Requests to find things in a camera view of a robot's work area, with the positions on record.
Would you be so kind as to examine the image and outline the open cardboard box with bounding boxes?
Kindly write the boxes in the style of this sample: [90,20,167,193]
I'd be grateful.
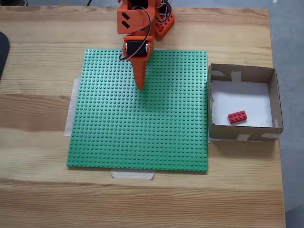
[208,63,284,143]

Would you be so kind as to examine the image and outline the white paper sheet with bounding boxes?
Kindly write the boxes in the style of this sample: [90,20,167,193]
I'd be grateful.
[210,80,273,128]

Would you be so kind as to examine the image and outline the red lego block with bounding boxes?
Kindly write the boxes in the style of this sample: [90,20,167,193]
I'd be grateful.
[227,110,248,125]

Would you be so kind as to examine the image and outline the wide masking tape strip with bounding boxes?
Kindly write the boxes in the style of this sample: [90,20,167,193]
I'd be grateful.
[63,76,81,137]

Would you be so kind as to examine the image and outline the gripper motor cable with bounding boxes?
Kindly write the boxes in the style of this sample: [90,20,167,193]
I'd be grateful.
[119,6,153,60]

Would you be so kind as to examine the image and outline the green lego baseplate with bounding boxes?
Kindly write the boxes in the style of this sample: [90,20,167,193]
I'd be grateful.
[66,48,209,172]

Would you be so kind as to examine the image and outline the black rounded flat object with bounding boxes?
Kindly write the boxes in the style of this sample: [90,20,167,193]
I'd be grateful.
[0,30,11,80]

